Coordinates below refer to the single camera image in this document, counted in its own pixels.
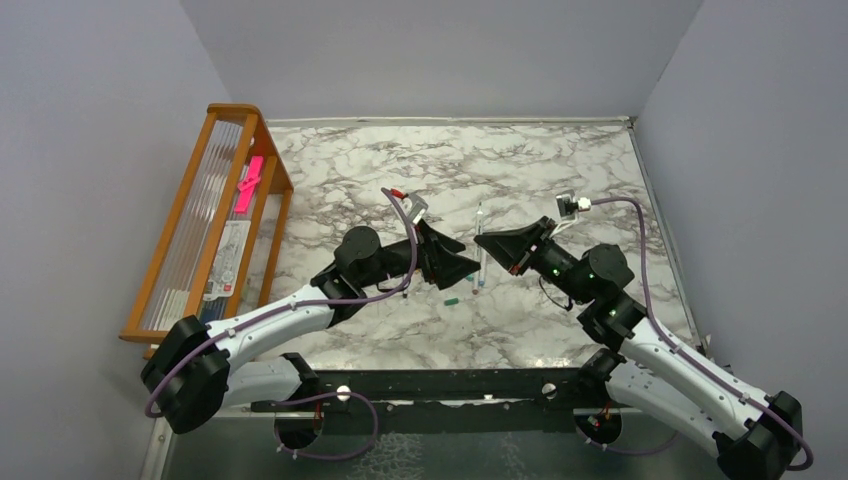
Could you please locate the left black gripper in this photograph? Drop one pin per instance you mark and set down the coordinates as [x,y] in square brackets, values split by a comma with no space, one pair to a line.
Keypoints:
[439,269]

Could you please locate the black mounting rail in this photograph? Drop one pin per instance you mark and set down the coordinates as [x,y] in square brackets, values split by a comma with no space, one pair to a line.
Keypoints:
[358,402]

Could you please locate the pink clip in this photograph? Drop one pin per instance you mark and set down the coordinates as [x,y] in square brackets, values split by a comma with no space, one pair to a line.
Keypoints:
[248,184]

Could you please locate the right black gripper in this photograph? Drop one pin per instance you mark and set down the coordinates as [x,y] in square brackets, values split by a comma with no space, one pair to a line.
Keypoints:
[515,248]

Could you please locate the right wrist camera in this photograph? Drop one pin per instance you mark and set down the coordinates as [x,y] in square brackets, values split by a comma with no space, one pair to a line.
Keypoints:
[570,206]

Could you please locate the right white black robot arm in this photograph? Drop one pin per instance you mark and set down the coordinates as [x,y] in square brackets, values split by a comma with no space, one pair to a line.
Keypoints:
[750,433]

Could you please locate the wooden rack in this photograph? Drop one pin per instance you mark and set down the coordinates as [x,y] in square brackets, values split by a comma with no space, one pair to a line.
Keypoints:
[176,278]

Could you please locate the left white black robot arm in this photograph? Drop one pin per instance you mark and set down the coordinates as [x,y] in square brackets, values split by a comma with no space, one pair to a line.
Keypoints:
[200,367]

